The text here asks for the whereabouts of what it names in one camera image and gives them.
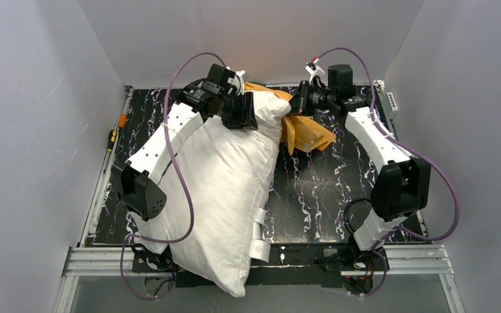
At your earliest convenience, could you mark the orange printed pillowcase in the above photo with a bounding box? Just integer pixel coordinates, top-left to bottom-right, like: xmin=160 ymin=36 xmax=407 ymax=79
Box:
xmin=244 ymin=82 xmax=336 ymax=155

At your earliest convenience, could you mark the white pillow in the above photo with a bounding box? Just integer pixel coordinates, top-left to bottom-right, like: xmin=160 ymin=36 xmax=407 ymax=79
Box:
xmin=125 ymin=89 xmax=292 ymax=299

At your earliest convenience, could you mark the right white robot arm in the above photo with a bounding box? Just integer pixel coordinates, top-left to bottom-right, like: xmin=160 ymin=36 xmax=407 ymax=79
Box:
xmin=290 ymin=63 xmax=431 ymax=251

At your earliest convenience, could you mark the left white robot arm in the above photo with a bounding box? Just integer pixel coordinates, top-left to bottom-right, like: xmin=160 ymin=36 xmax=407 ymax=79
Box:
xmin=111 ymin=64 xmax=258 ymax=244

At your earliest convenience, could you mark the white power strip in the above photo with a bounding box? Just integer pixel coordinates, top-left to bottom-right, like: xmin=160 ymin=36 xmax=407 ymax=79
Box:
xmin=386 ymin=92 xmax=399 ymax=121

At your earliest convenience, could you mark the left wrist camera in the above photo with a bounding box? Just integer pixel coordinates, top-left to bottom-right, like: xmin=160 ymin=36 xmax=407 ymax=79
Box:
xmin=231 ymin=70 xmax=249 ymax=95

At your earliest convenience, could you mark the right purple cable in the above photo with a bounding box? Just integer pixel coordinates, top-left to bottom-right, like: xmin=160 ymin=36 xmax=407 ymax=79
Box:
xmin=317 ymin=47 xmax=461 ymax=299

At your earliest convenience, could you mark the purple cable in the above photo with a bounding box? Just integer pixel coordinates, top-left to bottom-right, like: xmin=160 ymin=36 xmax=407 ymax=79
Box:
xmin=119 ymin=52 xmax=227 ymax=301
xmin=317 ymin=47 xmax=461 ymax=299

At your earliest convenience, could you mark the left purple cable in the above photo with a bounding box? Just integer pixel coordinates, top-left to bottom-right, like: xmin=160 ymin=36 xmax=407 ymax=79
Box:
xmin=119 ymin=52 xmax=227 ymax=301

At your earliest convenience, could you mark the yellow handled screwdriver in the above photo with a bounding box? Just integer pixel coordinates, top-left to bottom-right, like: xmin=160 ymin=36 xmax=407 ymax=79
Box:
xmin=106 ymin=113 xmax=127 ymax=153

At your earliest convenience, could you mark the black cable loop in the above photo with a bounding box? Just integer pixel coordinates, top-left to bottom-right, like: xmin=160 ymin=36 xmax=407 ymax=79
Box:
xmin=343 ymin=198 xmax=372 ymax=236

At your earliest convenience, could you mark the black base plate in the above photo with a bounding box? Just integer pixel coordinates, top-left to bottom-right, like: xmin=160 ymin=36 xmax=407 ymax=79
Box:
xmin=131 ymin=243 xmax=389 ymax=292

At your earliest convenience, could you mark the aluminium frame rail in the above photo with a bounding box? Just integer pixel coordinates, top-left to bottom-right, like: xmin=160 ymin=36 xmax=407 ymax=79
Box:
xmin=53 ymin=245 xmax=465 ymax=312

